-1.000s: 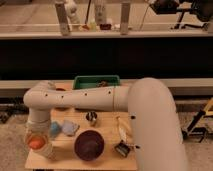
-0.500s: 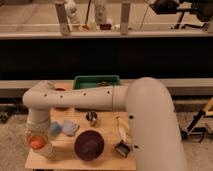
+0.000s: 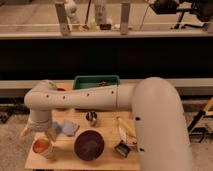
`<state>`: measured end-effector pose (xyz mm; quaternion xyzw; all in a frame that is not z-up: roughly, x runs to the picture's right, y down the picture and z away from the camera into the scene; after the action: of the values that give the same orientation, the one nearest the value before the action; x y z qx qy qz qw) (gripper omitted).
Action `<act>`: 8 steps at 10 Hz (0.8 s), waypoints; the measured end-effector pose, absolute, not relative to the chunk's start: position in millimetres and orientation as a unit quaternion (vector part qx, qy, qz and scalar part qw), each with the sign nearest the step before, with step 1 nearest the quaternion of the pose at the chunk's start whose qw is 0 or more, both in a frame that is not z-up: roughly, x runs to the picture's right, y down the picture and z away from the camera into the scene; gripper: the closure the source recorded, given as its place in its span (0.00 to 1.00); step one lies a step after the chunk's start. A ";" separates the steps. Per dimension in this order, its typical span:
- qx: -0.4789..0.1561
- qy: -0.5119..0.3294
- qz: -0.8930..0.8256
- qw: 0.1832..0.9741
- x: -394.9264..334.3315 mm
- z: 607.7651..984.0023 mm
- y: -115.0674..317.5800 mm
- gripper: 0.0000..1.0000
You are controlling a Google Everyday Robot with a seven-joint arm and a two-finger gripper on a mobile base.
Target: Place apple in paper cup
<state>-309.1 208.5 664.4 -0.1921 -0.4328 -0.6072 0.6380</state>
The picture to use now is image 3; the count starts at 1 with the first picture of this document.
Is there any light blue cloth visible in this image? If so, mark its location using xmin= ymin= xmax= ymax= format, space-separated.
xmin=62 ymin=120 xmax=79 ymax=136

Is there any yellow black stand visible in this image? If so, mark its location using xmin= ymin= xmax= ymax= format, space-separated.
xmin=188 ymin=97 xmax=213 ymax=133

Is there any paper cup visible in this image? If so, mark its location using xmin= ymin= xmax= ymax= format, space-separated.
xmin=32 ymin=138 xmax=54 ymax=160

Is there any small metal cup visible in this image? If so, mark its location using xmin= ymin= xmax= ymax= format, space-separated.
xmin=86 ymin=111 xmax=97 ymax=126

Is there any wooden board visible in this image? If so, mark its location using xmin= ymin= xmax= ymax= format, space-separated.
xmin=24 ymin=79 xmax=141 ymax=171

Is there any small black box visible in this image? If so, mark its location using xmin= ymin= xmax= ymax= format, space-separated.
xmin=114 ymin=141 xmax=130 ymax=157

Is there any orange apple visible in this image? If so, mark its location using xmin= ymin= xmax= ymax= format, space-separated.
xmin=33 ymin=139 xmax=49 ymax=153

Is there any green plastic bin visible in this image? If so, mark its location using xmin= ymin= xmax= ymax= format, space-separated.
xmin=72 ymin=74 xmax=121 ymax=111

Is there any banana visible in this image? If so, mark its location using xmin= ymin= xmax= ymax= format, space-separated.
xmin=116 ymin=117 xmax=137 ymax=147

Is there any dark purple bowl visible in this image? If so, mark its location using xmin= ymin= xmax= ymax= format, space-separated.
xmin=74 ymin=130 xmax=105 ymax=161

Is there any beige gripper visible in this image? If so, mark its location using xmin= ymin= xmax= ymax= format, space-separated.
xmin=20 ymin=119 xmax=57 ymax=142

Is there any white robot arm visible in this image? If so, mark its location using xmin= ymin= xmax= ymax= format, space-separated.
xmin=24 ymin=77 xmax=193 ymax=171

